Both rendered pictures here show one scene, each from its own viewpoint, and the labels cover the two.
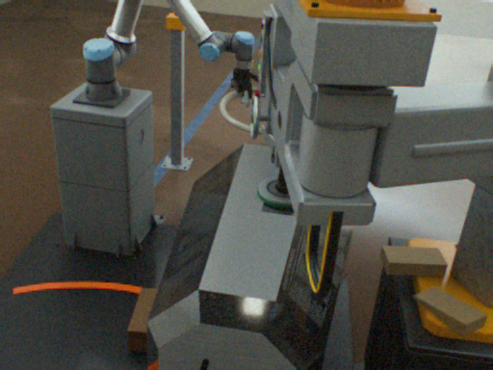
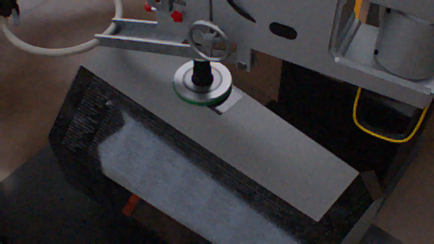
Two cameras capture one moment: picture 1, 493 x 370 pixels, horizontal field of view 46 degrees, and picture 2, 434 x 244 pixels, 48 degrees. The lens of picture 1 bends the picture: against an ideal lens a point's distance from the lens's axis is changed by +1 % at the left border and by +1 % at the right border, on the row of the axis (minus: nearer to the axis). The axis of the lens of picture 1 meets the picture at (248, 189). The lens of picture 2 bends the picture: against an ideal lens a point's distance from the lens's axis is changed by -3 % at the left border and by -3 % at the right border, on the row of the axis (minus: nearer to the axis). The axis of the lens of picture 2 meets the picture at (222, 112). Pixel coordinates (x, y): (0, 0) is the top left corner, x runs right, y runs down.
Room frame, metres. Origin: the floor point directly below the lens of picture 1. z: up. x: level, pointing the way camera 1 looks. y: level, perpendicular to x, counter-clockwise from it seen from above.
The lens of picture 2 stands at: (1.20, 0.91, 2.17)
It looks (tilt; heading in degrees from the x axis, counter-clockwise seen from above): 49 degrees down; 304
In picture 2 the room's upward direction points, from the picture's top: straight up
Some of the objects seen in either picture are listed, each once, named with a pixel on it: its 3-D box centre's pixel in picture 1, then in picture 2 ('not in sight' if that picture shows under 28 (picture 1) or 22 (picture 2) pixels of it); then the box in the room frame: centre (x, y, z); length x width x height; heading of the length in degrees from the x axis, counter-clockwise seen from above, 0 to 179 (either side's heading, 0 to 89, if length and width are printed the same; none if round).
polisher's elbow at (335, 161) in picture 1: (336, 147); (416, 29); (1.35, -0.22, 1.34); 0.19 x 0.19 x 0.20
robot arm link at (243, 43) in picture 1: (244, 45); not in sight; (2.82, 0.07, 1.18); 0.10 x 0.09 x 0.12; 76
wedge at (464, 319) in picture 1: (449, 305); not in sight; (1.41, -0.64, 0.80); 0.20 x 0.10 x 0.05; 32
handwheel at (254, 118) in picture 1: (265, 118); (214, 35); (1.87, -0.04, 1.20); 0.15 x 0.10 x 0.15; 6
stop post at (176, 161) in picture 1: (177, 93); not in sight; (3.81, 0.55, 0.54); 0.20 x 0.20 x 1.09; 85
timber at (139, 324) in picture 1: (147, 318); not in sight; (2.05, 0.43, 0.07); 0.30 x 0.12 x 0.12; 0
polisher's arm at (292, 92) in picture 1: (311, 121); (318, 13); (1.61, -0.17, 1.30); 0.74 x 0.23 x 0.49; 6
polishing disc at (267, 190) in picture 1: (285, 190); (203, 80); (2.00, -0.14, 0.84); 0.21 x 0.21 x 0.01
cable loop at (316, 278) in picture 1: (322, 240); (390, 104); (1.35, -0.21, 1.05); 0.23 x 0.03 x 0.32; 6
